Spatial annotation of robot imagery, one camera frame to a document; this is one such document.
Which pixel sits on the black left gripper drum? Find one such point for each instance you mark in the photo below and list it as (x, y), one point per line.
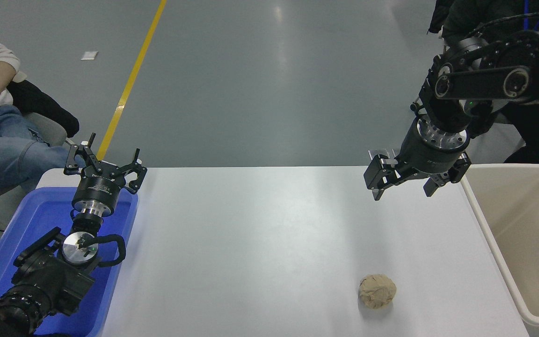
(98, 189)

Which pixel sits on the blue plastic tray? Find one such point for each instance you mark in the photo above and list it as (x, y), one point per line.
(40, 215)

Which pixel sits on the black jacket on chair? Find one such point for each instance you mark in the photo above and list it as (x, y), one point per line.
(40, 105)

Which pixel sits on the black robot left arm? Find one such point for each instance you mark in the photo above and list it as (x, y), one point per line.
(45, 281)

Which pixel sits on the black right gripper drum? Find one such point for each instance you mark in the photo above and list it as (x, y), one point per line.
(426, 159)

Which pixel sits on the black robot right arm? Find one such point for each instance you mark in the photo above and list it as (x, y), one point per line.
(484, 79)

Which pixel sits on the tan paper ball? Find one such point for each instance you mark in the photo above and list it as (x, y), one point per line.
(377, 291)

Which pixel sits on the large pale plastic bin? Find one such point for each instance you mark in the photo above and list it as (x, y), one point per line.
(531, 234)

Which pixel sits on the black garment on chair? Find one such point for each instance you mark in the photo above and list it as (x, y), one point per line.
(438, 16)

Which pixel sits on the white paper scrap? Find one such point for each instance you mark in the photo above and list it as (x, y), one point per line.
(89, 55)

